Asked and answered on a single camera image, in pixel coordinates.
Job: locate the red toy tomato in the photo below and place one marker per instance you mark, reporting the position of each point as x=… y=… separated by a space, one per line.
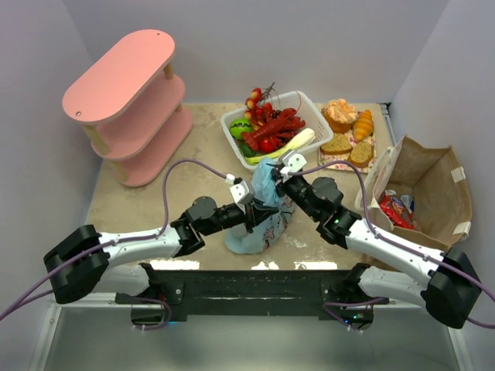
x=267 y=145

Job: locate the white plastic basket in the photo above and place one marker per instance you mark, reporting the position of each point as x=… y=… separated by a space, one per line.
x=308 y=112

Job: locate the black base frame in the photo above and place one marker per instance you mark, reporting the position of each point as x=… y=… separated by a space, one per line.
x=245 y=293

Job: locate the green toy watermelon ball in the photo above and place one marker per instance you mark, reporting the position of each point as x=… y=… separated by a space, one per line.
x=240 y=126

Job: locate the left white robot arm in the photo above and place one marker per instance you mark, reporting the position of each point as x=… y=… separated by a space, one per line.
x=77 y=264

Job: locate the red toy lobster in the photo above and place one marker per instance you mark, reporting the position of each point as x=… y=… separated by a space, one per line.
x=285 y=125

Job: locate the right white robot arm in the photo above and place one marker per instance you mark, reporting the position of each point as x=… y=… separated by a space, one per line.
x=443 y=283

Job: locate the white green toy leek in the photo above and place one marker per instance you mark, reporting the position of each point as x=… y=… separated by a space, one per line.
x=302 y=139

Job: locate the red snack packet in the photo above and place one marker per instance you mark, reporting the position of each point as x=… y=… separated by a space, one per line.
x=396 y=211

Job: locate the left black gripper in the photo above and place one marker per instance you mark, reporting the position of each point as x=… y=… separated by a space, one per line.
x=252 y=212

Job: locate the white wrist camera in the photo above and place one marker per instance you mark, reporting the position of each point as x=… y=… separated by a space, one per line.
x=291 y=162
x=241 y=191

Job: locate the dark green toy vegetable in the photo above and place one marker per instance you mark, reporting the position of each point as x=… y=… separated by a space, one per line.
x=246 y=151

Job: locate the brown jute grocery bag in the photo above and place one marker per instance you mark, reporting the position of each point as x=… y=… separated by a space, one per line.
x=435 y=180

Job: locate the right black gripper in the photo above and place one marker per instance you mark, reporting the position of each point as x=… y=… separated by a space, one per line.
x=281 y=184

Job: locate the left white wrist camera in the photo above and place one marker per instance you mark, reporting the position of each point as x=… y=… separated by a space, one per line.
x=241 y=191

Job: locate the toy croissant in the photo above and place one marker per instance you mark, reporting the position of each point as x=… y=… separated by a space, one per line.
x=363 y=127

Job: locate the toy bread slice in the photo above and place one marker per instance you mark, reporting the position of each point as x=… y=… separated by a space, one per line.
x=361 y=155
x=338 y=145

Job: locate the pink three-tier shelf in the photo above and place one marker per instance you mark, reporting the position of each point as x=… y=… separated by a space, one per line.
x=130 y=105

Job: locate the red cherry sprig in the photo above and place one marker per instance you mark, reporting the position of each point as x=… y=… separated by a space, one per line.
x=258 y=105

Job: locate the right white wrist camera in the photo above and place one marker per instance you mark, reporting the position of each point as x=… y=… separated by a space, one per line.
x=291 y=162

